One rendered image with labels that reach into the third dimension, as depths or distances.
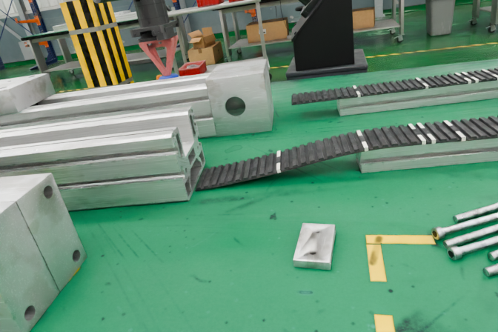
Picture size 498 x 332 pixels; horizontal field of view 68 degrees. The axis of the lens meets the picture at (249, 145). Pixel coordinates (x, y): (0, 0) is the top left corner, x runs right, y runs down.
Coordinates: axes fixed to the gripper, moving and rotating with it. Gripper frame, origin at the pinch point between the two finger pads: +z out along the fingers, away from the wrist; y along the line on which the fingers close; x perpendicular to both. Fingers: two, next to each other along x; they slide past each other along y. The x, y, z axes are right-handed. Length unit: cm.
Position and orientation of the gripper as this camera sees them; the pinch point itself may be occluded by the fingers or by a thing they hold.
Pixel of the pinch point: (166, 71)
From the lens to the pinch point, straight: 77.7
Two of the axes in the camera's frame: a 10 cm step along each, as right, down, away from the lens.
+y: -1.0, 4.1, -9.1
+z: 1.5, 9.1, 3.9
